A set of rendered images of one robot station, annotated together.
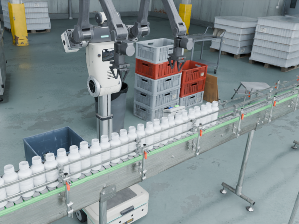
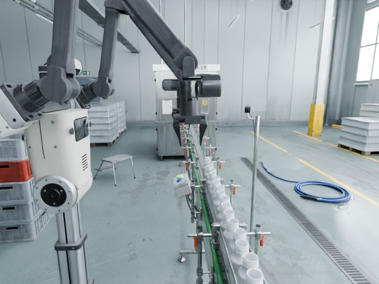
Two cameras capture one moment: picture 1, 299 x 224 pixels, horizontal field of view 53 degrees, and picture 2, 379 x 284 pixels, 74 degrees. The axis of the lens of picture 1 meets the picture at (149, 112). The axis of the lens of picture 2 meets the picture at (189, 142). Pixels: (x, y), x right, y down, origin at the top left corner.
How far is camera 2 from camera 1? 1.38 m
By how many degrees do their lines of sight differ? 50
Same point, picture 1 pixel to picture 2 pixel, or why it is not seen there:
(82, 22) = (69, 58)
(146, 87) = (11, 196)
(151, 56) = (12, 152)
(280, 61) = (105, 138)
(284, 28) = (99, 110)
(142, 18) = (110, 70)
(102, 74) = (77, 164)
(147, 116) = (23, 234)
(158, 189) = not seen: outside the picture
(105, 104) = (76, 218)
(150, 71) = (14, 173)
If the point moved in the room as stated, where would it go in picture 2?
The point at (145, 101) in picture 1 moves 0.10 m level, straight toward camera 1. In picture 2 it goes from (15, 215) to (18, 218)
